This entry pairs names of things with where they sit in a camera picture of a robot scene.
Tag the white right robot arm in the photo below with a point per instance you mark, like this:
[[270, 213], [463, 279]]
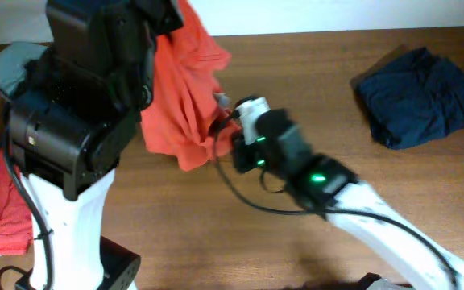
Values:
[[323, 186]]

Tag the red t-shirt with white print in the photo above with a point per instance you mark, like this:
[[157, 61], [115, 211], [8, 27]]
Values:
[[184, 115]]

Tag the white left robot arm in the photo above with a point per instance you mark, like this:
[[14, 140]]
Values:
[[67, 130]]

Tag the grey garment in pile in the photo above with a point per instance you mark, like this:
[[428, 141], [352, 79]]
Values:
[[12, 63]]

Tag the folded navy blue garment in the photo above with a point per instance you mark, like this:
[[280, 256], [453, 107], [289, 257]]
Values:
[[416, 98]]

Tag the red mesh garment in pile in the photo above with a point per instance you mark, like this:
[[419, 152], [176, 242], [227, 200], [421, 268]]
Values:
[[15, 217]]

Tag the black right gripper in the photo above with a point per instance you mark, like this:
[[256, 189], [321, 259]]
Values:
[[246, 159]]

